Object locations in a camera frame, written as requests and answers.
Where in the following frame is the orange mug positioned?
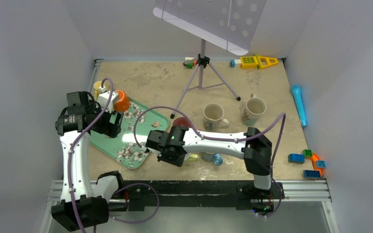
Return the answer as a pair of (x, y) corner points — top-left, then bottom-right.
(114, 90), (130, 113)

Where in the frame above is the pink skull mug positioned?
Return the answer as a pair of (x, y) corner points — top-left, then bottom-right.
(172, 117), (192, 128)

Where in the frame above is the lime green mug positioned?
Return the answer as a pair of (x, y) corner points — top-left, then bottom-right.
(184, 153), (200, 162)

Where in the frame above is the blue butterfly mug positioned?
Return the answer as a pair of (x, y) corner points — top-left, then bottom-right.
(200, 152), (223, 166)

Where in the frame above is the cream dragon mug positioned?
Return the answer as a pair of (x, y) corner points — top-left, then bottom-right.
(203, 103), (230, 132)

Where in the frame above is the cream coral shell mug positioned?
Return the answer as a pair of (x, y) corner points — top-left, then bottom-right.
(240, 93), (267, 126)

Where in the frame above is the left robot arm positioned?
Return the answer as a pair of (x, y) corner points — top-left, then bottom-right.
(51, 91), (125, 232)

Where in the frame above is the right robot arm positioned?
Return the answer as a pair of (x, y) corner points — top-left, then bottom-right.
(141, 126), (274, 198)

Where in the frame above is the yellow mug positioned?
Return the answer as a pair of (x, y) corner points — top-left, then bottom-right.
(93, 81), (102, 100)

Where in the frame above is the green floral tray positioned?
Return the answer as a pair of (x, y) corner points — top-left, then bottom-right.
(90, 98), (170, 169)

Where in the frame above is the blue white toy block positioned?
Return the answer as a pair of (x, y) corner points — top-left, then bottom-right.
(230, 59), (241, 68)

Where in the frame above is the yellow toy grid block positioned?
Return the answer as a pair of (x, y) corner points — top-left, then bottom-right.
(240, 56), (259, 69)

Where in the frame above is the yellow green toy ramp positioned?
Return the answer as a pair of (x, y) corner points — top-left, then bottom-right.
(255, 54), (279, 70)

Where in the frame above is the white music stand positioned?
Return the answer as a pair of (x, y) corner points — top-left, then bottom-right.
(153, 0), (267, 109)

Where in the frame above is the blue toy flashlight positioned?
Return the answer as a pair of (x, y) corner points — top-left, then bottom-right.
(290, 85), (307, 127)

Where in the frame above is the small toy blocks pile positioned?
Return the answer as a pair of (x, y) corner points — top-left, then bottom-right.
(287, 149), (327, 180)

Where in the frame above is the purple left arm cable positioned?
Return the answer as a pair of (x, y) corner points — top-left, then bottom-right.
(67, 78), (115, 233)

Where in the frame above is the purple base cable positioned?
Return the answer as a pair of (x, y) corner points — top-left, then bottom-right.
(105, 183), (160, 225)

